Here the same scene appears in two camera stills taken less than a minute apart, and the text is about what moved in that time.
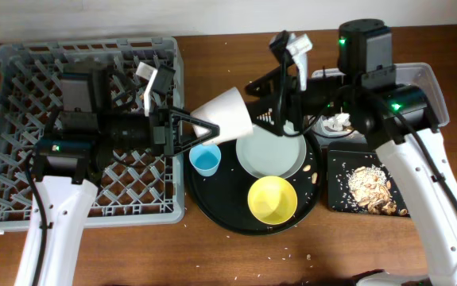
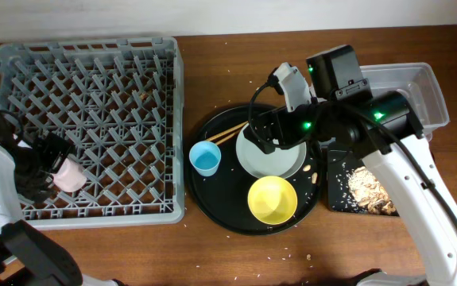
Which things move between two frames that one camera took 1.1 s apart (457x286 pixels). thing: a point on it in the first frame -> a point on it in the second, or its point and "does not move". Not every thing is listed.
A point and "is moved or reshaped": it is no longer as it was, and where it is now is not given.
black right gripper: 274,102 -> 267,119
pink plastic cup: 230,113 is moved or reshaped
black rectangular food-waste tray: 358,182 does not move
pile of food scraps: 369,187 does not move
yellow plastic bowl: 272,200 does not move
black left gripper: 162,136 -> 60,148
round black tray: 223,196 does not move
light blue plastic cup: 205,157 does not move
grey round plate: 264,154 does not move
